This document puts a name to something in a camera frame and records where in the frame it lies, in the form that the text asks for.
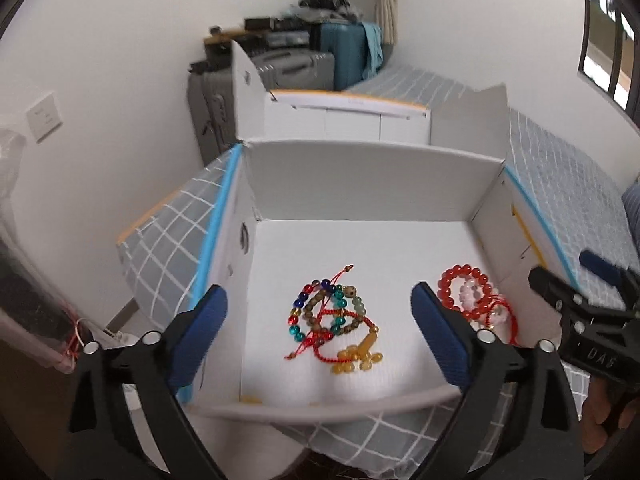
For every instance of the dark grey suitcase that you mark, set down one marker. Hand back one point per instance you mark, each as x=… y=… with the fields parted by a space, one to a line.
x=210 y=110

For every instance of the window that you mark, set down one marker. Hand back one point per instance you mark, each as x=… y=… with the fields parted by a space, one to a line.
x=610 y=35

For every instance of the white cardboard box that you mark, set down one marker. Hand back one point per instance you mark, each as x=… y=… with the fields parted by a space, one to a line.
x=360 y=185

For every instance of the teal suitcase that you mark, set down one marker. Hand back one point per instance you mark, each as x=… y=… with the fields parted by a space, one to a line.
x=345 y=55

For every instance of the beige curtain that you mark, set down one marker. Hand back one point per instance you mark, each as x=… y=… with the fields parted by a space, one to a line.
x=387 y=5

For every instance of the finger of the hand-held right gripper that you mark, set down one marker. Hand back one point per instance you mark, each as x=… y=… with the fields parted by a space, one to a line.
x=600 y=265
x=555 y=285

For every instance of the clear plastic bag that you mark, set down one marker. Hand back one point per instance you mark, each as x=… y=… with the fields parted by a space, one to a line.
x=25 y=270

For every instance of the dark clutter pile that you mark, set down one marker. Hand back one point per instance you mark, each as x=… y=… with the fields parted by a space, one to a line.
x=320 y=2

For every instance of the blue striped pillow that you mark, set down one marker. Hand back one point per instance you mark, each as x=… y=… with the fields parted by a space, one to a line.
x=632 y=200

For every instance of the teal cloth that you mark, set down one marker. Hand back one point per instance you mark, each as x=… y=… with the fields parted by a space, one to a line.
x=375 y=45

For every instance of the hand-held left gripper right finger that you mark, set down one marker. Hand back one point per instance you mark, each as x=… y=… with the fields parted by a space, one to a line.
x=442 y=335

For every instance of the wall socket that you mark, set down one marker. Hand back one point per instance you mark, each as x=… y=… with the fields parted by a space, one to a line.
x=45 y=115

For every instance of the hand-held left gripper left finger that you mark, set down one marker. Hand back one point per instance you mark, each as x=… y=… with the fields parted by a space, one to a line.
x=200 y=332

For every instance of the wooden desk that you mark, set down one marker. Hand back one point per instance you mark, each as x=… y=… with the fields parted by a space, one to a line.
x=222 y=36

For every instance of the person's right hand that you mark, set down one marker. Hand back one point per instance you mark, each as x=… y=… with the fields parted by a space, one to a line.
x=600 y=410

